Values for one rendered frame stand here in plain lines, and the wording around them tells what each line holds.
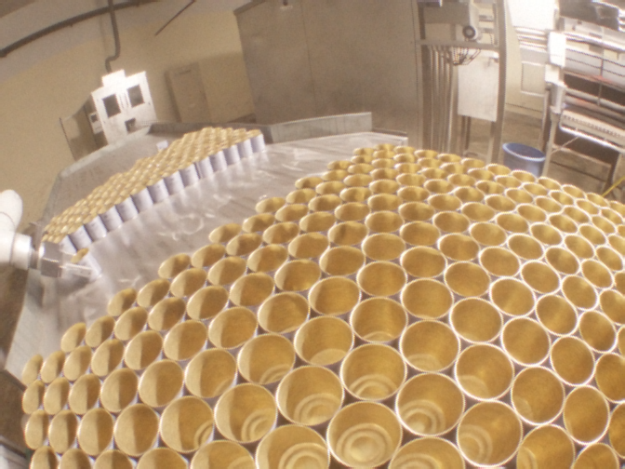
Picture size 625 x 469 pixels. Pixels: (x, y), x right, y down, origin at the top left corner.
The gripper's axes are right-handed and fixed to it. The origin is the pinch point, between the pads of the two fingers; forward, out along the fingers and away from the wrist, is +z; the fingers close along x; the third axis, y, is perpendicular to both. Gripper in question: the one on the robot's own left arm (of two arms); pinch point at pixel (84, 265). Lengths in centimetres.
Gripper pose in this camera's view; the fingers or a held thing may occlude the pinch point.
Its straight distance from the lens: 88.7
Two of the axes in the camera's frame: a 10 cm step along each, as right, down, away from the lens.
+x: 7.2, 3.2, -6.1
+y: -3.9, 9.2, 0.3
